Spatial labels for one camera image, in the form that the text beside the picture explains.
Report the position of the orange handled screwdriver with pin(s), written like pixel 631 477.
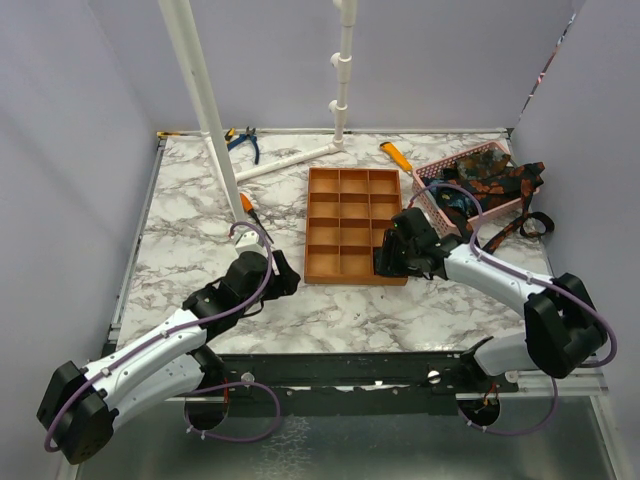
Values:
pixel 251 212

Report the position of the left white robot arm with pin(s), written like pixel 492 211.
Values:
pixel 140 365

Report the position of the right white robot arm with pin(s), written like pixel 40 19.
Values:
pixel 561 329

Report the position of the yellow handled cutter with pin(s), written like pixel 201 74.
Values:
pixel 229 135

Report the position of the wooden compartment tray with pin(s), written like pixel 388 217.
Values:
pixel 348 212

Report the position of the blue floral tie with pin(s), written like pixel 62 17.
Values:
pixel 447 197

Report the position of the black orange floral tie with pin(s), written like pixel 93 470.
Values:
pixel 516 184

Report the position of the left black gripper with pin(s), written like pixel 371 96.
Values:
pixel 284 283

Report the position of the black metal base rail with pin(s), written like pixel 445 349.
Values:
pixel 436 383

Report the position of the yellow black tool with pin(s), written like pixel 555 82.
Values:
pixel 167 134

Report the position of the pink perforated plastic basket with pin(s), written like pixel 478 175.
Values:
pixel 445 168

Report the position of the yellow utility knife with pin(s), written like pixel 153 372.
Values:
pixel 396 156

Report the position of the dark paisley tie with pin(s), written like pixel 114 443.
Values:
pixel 483 164

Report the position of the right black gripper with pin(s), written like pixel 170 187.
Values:
pixel 390 246

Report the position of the white pvc pipe frame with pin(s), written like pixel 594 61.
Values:
pixel 181 27

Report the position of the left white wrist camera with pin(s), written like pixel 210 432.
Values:
pixel 249 241

